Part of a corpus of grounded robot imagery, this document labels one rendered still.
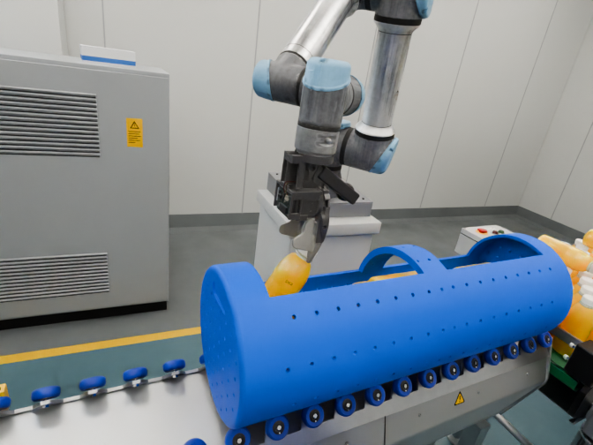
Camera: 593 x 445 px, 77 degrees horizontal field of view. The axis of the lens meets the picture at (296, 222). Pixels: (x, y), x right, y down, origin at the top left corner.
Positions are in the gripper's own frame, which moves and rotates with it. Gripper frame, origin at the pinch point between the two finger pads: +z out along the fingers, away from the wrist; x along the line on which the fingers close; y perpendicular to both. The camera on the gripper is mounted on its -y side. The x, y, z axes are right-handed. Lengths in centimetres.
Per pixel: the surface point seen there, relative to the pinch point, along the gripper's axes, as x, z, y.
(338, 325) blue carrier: 16.6, 5.3, 1.6
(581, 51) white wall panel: -250, -103, -496
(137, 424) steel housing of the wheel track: 4.2, 31.1, 32.3
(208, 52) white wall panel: -274, -34, -43
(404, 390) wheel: 16.9, 27.2, -20.2
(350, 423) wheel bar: 17.2, 31.3, -6.8
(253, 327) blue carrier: 15.0, 3.8, 16.3
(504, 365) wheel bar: 17, 30, -56
